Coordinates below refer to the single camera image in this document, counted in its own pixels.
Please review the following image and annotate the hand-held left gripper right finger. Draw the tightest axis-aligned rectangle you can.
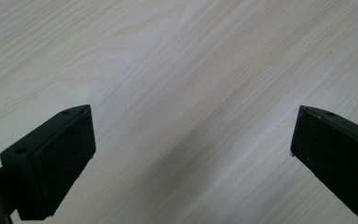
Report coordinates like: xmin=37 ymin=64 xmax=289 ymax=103
xmin=290 ymin=105 xmax=358 ymax=222

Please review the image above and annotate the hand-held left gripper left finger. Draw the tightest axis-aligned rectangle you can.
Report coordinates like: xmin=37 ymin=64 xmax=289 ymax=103
xmin=0 ymin=104 xmax=97 ymax=221

